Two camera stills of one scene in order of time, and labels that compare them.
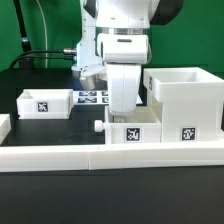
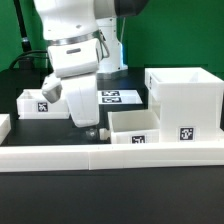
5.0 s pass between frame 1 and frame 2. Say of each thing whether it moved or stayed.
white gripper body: moved
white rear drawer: stayed
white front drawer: moved
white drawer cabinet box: stayed
